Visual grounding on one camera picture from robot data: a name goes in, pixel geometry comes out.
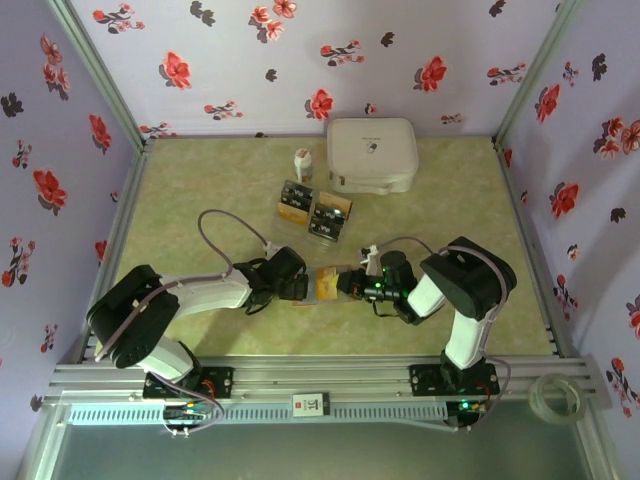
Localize tea packet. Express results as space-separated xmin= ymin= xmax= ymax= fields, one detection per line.
xmin=314 ymin=266 xmax=343 ymax=302
xmin=308 ymin=218 xmax=345 ymax=242

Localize clear acrylic card rack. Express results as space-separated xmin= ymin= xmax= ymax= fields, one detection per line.
xmin=272 ymin=178 xmax=355 ymax=251

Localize gold VIP card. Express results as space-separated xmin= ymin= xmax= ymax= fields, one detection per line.
xmin=319 ymin=191 xmax=355 ymax=210
xmin=276 ymin=203 xmax=310 ymax=227

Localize black VIP card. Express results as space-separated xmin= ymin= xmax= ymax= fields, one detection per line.
xmin=280 ymin=191 xmax=313 ymax=210
xmin=283 ymin=179 xmax=315 ymax=199
xmin=312 ymin=203 xmax=349 ymax=223

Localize white label with red logo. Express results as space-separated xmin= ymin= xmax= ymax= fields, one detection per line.
xmin=291 ymin=392 xmax=331 ymax=419

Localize white pill bottle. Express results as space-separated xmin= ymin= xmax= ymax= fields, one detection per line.
xmin=293 ymin=148 xmax=315 ymax=184

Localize white zippered pouch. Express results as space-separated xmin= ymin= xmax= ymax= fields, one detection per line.
xmin=326 ymin=117 xmax=420 ymax=196

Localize small control board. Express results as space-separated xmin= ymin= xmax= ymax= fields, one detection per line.
xmin=455 ymin=398 xmax=489 ymax=417
xmin=163 ymin=403 xmax=212 ymax=422

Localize clear tape roll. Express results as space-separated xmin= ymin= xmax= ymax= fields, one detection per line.
xmin=528 ymin=372 xmax=588 ymax=426

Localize grey right arm cable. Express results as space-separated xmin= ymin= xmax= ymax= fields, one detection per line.
xmin=369 ymin=236 xmax=506 ymax=361

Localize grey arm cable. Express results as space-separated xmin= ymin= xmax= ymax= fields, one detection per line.
xmin=369 ymin=236 xmax=506 ymax=361
xmin=93 ymin=209 xmax=274 ymax=362

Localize aluminium cross rail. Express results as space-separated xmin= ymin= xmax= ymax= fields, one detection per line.
xmin=47 ymin=353 xmax=614 ymax=409

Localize grey left arm cable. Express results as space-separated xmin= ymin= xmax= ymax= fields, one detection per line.
xmin=93 ymin=209 xmax=274 ymax=362

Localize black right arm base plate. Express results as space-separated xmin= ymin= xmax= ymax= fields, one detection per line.
xmin=408 ymin=363 xmax=501 ymax=399

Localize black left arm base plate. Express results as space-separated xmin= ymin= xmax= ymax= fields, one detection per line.
xmin=143 ymin=366 xmax=236 ymax=401

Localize white slotted cable duct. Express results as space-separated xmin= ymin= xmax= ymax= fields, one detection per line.
xmin=66 ymin=402 xmax=448 ymax=427

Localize grey left base cable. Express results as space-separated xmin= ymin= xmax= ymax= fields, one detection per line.
xmin=162 ymin=382 xmax=227 ymax=440

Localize grey base cable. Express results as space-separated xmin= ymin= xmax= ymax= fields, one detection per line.
xmin=447 ymin=360 xmax=512 ymax=434
xmin=162 ymin=382 xmax=227 ymax=440

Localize grey right base cable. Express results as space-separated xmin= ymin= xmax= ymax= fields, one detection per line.
xmin=447 ymin=360 xmax=512 ymax=434

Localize aluminium side rail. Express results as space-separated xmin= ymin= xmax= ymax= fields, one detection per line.
xmin=79 ymin=139 xmax=154 ymax=364
xmin=492 ymin=139 xmax=577 ymax=360

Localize aluminium corner post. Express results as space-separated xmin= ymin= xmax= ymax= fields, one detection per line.
xmin=47 ymin=0 xmax=154 ymax=151
xmin=492 ymin=0 xmax=584 ymax=146

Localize aluminium frame beam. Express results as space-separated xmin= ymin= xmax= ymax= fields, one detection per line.
xmin=19 ymin=404 xmax=71 ymax=480
xmin=574 ymin=422 xmax=621 ymax=480

